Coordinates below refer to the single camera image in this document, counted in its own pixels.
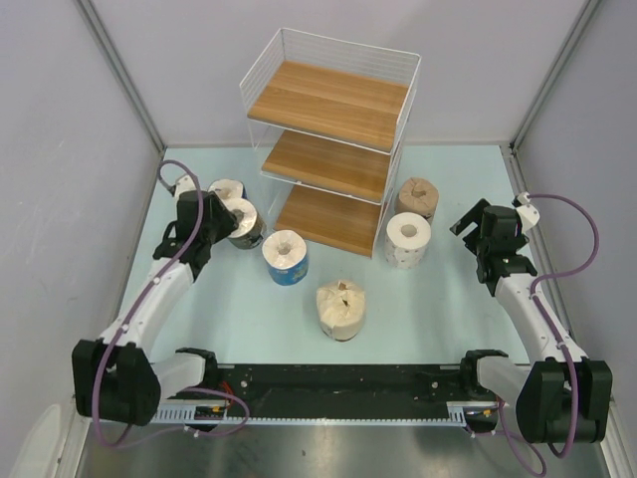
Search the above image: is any dark blue paper roll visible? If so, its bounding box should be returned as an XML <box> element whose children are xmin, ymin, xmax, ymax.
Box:
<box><xmin>208</xmin><ymin>178</ymin><xmax>247</xmax><ymax>201</ymax></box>

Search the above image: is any black paper roll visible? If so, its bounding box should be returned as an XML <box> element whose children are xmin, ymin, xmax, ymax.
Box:
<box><xmin>225</xmin><ymin>198</ymin><xmax>266</xmax><ymax>250</ymax></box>

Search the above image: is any light blue paper roll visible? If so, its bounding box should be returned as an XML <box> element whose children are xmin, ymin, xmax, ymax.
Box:
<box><xmin>262</xmin><ymin>230</ymin><xmax>309</xmax><ymax>286</ymax></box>

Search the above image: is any beige paper roll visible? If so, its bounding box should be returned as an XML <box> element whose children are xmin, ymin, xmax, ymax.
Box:
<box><xmin>316</xmin><ymin>280</ymin><xmax>366</xmax><ymax>342</ymax></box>

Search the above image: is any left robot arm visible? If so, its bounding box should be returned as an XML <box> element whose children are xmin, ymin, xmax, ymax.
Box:
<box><xmin>72</xmin><ymin>190</ymin><xmax>238</xmax><ymax>426</ymax></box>

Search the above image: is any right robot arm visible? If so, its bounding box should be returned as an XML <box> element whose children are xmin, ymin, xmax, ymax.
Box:
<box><xmin>450</xmin><ymin>192</ymin><xmax>613</xmax><ymax>447</ymax></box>

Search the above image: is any brown wrapped paper roll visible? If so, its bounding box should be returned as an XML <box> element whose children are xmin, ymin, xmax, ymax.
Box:
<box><xmin>394</xmin><ymin>177</ymin><xmax>440</xmax><ymax>224</ymax></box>

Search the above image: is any white dotted paper roll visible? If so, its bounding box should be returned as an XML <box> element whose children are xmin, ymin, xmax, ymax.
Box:
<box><xmin>384</xmin><ymin>212</ymin><xmax>432</xmax><ymax>269</ymax></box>

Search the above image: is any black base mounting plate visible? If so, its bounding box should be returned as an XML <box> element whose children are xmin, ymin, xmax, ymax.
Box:
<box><xmin>162</xmin><ymin>362</ymin><xmax>520</xmax><ymax>420</ymax></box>

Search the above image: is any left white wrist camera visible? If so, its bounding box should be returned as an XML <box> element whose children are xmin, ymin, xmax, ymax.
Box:
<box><xmin>168</xmin><ymin>174</ymin><xmax>198</xmax><ymax>201</ymax></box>

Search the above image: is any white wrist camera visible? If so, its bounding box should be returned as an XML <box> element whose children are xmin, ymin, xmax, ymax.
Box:
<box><xmin>168</xmin><ymin>174</ymin><xmax>198</xmax><ymax>201</ymax></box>
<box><xmin>513</xmin><ymin>191</ymin><xmax>540</xmax><ymax>234</ymax></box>

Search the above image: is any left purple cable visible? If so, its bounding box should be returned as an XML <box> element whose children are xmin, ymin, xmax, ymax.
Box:
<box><xmin>91</xmin><ymin>159</ymin><xmax>251</xmax><ymax>449</ymax></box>

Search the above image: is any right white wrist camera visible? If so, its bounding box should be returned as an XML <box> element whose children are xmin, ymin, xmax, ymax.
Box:
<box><xmin>513</xmin><ymin>191</ymin><xmax>540</xmax><ymax>234</ymax></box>

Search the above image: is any white wire wooden shelf rack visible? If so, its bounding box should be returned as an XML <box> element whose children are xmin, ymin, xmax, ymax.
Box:
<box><xmin>240</xmin><ymin>28</ymin><xmax>421</xmax><ymax>257</ymax></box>

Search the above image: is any grey slotted cable duct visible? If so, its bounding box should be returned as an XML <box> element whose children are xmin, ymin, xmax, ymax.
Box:
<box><xmin>151</xmin><ymin>398</ymin><xmax>497</xmax><ymax>426</ymax></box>

